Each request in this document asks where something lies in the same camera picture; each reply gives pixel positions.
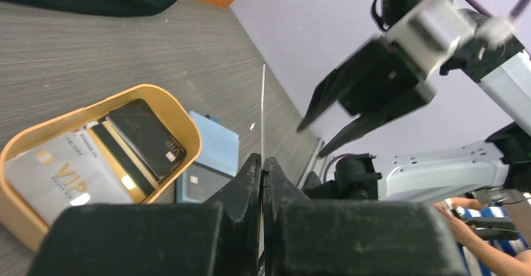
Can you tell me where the black card in tray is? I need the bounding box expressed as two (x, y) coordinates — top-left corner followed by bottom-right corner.
(100, 99), (187, 182)

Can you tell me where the blue leather card holder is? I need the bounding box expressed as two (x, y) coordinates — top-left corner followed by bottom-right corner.
(175, 110), (241, 205)

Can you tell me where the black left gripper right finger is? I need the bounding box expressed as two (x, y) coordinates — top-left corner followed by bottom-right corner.
(262, 157), (468, 275)

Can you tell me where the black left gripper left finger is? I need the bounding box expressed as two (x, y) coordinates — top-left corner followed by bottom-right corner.
(29, 153), (261, 275)

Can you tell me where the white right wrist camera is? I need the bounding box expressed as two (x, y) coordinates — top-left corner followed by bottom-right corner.
(383, 0), (477, 75)

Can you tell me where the silver vip card in tray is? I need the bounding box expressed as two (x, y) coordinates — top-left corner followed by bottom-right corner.
(4, 132), (133, 225)

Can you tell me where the yellow oval tray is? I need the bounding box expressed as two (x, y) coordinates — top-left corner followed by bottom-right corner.
(1, 84), (202, 250)

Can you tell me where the white striped card in tray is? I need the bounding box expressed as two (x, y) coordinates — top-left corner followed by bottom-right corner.
(75, 121), (158, 203)

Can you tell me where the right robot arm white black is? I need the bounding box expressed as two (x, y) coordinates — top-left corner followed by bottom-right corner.
(316, 0), (510, 201)

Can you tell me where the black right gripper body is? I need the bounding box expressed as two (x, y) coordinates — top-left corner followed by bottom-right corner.
(338, 36), (436, 116)

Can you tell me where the white magnetic stripe card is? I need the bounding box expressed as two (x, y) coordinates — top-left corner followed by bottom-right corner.
(257, 64), (266, 276)

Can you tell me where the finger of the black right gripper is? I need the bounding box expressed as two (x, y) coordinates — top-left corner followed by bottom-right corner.
(297, 64), (365, 132)
(318, 96), (431, 158)

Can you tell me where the person in striped shirt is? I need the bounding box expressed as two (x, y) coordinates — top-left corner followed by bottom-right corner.
(434, 198), (530, 276)

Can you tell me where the black card in holder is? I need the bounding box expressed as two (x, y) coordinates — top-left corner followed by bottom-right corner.
(176, 163), (233, 203)

